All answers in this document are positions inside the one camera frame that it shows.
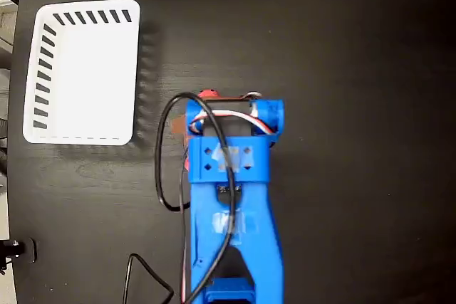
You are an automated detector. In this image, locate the red turtle toy gold shell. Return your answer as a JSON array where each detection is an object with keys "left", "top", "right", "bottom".
[{"left": 184, "top": 88, "right": 277, "bottom": 172}]

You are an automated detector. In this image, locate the white plastic basket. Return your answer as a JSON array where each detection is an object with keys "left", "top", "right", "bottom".
[{"left": 22, "top": 0, "right": 141, "bottom": 147}]

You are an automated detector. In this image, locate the clear tape piece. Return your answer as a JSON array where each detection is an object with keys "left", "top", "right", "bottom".
[
  {"left": 212, "top": 210, "right": 258, "bottom": 236},
  {"left": 212, "top": 145, "right": 254, "bottom": 172}
]

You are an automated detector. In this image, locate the black table clamp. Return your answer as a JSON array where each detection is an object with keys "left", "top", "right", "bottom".
[{"left": 0, "top": 237, "right": 38, "bottom": 264}]

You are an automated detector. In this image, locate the black camera cable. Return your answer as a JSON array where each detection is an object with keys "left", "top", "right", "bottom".
[{"left": 121, "top": 92, "right": 237, "bottom": 304}]

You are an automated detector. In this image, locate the thin servo wire bundle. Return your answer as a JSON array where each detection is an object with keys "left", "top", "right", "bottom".
[{"left": 180, "top": 108, "right": 263, "bottom": 304}]

